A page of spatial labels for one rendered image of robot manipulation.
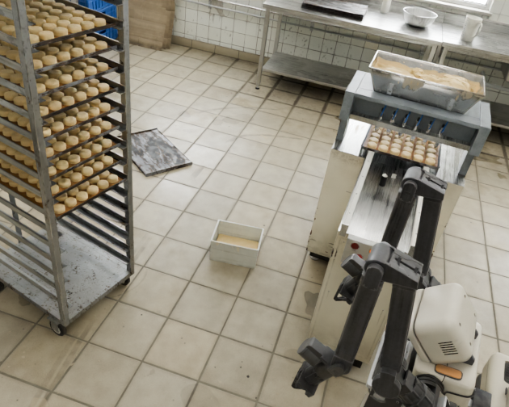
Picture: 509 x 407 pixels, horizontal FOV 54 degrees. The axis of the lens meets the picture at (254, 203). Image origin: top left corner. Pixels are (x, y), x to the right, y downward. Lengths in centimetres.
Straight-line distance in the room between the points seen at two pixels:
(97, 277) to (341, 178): 145
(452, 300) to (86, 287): 188
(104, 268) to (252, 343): 91
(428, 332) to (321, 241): 171
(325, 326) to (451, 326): 118
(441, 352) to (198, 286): 175
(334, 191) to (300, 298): 66
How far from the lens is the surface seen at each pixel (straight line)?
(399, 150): 276
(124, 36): 215
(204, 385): 258
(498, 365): 198
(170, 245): 324
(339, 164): 281
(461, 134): 276
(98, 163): 237
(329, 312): 252
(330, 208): 298
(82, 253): 299
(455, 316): 153
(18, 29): 184
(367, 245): 216
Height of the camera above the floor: 216
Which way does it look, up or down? 36 degrees down
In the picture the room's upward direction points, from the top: 9 degrees clockwise
